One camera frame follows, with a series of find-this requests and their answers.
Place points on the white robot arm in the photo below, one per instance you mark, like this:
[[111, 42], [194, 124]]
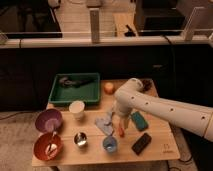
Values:
[[194, 118]]

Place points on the red bowl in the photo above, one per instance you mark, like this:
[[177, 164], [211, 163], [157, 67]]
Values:
[[42, 144]]

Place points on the green plastic tray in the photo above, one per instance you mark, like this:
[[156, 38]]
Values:
[[89, 93]]

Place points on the wooden table board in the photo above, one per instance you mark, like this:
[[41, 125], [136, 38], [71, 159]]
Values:
[[162, 147]]

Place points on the purple bowl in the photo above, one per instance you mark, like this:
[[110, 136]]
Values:
[[48, 120]]

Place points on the light blue towel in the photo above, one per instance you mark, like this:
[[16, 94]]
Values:
[[105, 124]]

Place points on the blue plastic cup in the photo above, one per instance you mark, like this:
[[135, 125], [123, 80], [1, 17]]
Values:
[[109, 144]]

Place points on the purple grapes bunch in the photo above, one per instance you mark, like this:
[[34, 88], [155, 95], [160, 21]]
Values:
[[147, 84]]

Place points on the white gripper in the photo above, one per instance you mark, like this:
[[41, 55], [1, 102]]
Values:
[[124, 119]]

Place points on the black rectangular block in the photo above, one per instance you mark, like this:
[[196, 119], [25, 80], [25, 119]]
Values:
[[141, 143]]

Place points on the small metal cup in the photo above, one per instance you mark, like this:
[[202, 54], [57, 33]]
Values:
[[80, 139]]

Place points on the dark tool in tray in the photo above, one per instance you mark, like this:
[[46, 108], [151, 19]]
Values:
[[67, 82]]

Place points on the teal sponge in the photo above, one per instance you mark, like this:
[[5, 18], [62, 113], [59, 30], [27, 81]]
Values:
[[139, 121]]

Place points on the white spoon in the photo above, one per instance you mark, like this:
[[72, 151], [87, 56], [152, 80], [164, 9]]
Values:
[[51, 142]]

